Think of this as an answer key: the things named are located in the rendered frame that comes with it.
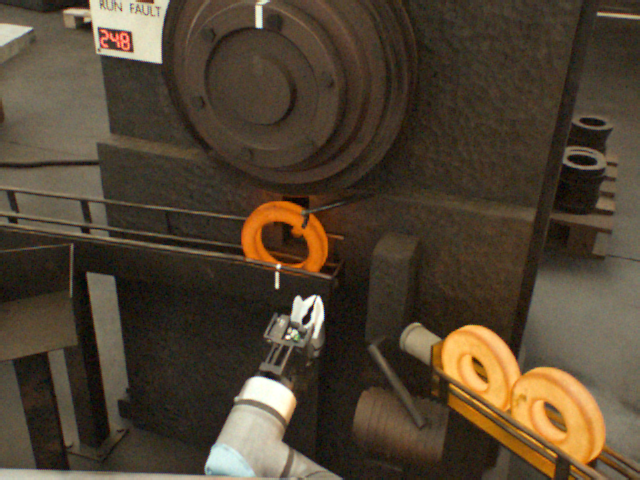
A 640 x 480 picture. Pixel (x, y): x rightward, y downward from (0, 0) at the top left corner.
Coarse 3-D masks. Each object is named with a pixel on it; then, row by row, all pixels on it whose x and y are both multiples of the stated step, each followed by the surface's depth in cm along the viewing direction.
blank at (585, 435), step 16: (544, 368) 112; (528, 384) 113; (544, 384) 110; (560, 384) 108; (576, 384) 108; (512, 400) 117; (528, 400) 114; (544, 400) 111; (560, 400) 109; (576, 400) 106; (592, 400) 107; (512, 416) 118; (528, 416) 115; (544, 416) 116; (576, 416) 107; (592, 416) 106; (544, 432) 114; (560, 432) 114; (576, 432) 108; (592, 432) 106; (544, 448) 114; (576, 448) 109; (592, 448) 106
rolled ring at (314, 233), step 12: (264, 204) 148; (276, 204) 145; (288, 204) 145; (252, 216) 147; (264, 216) 146; (276, 216) 145; (288, 216) 144; (300, 216) 143; (312, 216) 145; (252, 228) 148; (300, 228) 145; (312, 228) 144; (252, 240) 150; (312, 240) 145; (324, 240) 146; (252, 252) 151; (264, 252) 153; (312, 252) 146; (324, 252) 146; (288, 264) 153; (300, 264) 152; (312, 264) 148
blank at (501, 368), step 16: (448, 336) 126; (464, 336) 122; (480, 336) 120; (496, 336) 120; (448, 352) 127; (464, 352) 124; (480, 352) 120; (496, 352) 118; (448, 368) 128; (464, 368) 127; (496, 368) 118; (512, 368) 118; (464, 384) 126; (480, 384) 126; (496, 384) 119; (512, 384) 118; (496, 400) 120
